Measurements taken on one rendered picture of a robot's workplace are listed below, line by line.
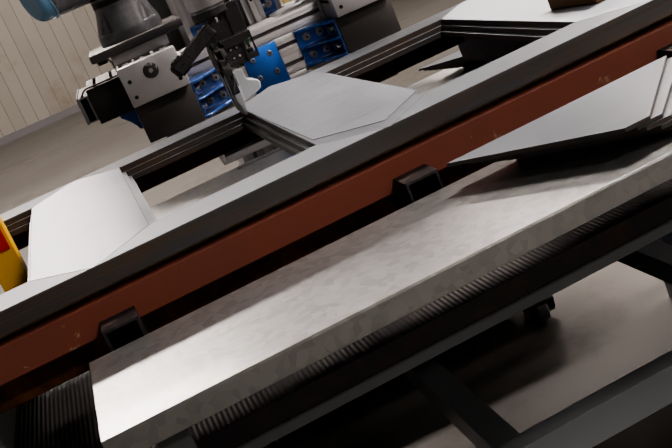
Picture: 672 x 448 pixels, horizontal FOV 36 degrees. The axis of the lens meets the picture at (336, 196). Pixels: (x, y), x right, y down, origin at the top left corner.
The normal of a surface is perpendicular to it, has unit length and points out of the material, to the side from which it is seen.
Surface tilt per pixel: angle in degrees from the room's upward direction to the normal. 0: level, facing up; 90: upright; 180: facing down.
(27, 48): 90
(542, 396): 0
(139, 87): 90
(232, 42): 90
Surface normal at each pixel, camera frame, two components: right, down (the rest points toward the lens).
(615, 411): 0.27, 0.17
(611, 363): -0.38, -0.89
